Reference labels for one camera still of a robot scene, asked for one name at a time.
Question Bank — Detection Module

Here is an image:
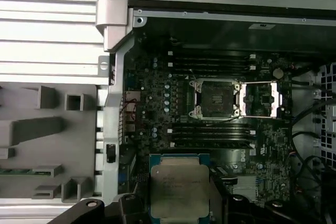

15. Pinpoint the perforated metal disk cage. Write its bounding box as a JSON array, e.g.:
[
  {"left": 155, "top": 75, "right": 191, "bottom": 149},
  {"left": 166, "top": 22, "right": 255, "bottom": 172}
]
[{"left": 313, "top": 62, "right": 336, "bottom": 167}]

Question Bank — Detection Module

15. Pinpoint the thin wire locking lever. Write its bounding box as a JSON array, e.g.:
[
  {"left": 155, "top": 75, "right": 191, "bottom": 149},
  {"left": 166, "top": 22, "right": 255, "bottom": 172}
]
[{"left": 203, "top": 119, "right": 242, "bottom": 127}]

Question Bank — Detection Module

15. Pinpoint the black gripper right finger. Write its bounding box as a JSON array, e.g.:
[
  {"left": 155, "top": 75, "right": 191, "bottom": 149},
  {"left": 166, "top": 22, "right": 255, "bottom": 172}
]
[{"left": 209, "top": 194, "right": 331, "bottom": 224}]

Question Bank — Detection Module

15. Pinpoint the black wire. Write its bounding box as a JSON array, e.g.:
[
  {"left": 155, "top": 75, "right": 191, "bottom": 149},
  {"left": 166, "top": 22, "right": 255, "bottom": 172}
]
[{"left": 291, "top": 129, "right": 336, "bottom": 224}]

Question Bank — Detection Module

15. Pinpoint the grey parts rack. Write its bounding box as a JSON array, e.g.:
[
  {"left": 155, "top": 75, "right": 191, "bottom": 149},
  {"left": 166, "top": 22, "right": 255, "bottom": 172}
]
[{"left": 0, "top": 83, "right": 98, "bottom": 204}]

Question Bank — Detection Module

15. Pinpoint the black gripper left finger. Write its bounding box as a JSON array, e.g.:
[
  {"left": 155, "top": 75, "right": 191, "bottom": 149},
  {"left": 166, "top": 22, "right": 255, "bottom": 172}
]
[{"left": 51, "top": 194, "right": 151, "bottom": 224}]

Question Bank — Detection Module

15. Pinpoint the metal socket cover frame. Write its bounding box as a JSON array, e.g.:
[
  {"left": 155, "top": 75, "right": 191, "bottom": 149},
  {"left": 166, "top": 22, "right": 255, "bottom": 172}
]
[{"left": 240, "top": 80, "right": 284, "bottom": 119}]

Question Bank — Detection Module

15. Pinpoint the black RAM slot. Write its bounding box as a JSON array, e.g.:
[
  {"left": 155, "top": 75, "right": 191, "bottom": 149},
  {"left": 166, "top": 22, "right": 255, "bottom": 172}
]
[
  {"left": 169, "top": 139, "right": 257, "bottom": 151},
  {"left": 167, "top": 50, "right": 257, "bottom": 60},
  {"left": 167, "top": 125, "right": 257, "bottom": 136},
  {"left": 167, "top": 60, "right": 257, "bottom": 70}
]

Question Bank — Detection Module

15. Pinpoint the black open PC case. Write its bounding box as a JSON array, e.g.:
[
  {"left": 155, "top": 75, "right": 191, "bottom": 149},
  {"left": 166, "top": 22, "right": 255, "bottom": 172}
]
[{"left": 94, "top": 0, "right": 336, "bottom": 224}]

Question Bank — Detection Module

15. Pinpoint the silver CPU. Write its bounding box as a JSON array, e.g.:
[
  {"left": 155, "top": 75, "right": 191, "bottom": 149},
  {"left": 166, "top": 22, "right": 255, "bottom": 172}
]
[{"left": 149, "top": 154, "right": 211, "bottom": 222}]

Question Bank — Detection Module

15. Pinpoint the green RAM stick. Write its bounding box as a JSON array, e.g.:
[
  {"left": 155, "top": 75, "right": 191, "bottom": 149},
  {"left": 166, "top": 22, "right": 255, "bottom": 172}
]
[{"left": 0, "top": 168, "right": 56, "bottom": 176}]

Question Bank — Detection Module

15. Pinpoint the CPU socket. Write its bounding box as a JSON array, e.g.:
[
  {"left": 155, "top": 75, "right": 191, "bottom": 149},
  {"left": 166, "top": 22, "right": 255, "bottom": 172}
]
[{"left": 188, "top": 76, "right": 243, "bottom": 121}]

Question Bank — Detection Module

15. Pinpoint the green motherboard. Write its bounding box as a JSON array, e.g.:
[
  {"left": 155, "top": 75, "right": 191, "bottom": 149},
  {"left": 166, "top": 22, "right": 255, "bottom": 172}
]
[{"left": 120, "top": 32, "right": 313, "bottom": 204}]

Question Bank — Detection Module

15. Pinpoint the silver rear port block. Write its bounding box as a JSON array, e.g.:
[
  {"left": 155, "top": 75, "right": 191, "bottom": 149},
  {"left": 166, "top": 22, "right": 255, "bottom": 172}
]
[{"left": 122, "top": 90, "right": 137, "bottom": 133}]

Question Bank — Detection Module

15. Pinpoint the silver chipset heatsink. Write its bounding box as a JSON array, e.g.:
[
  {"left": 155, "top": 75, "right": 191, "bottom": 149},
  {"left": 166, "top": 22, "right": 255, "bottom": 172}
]
[{"left": 232, "top": 178, "right": 259, "bottom": 197}]

